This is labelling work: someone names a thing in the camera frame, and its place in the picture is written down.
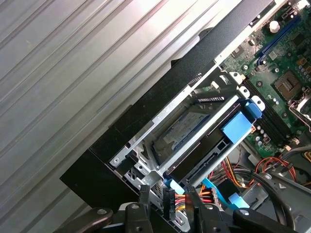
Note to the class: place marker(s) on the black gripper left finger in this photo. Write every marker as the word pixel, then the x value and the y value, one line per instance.
pixel 138 218

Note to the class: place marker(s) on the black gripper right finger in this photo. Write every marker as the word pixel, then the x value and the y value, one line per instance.
pixel 209 221

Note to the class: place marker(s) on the hard disk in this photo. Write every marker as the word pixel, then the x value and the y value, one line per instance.
pixel 236 127

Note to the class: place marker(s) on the metal disk bay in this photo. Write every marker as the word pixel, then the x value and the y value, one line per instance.
pixel 148 178

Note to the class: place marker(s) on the black RAM slot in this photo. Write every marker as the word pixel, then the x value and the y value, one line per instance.
pixel 280 121
pixel 269 121
pixel 274 121
pixel 265 122

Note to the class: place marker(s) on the black open PC case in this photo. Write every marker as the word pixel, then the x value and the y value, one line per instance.
pixel 145 97

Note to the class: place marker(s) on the metal socket cover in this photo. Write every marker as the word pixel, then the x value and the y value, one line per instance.
pixel 297 112

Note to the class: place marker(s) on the green motherboard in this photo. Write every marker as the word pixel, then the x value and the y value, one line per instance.
pixel 267 80

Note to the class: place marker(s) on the CPU socket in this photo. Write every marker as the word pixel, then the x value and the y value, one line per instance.
pixel 289 83

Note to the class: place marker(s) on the blue expansion slot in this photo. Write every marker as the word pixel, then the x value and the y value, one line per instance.
pixel 279 40

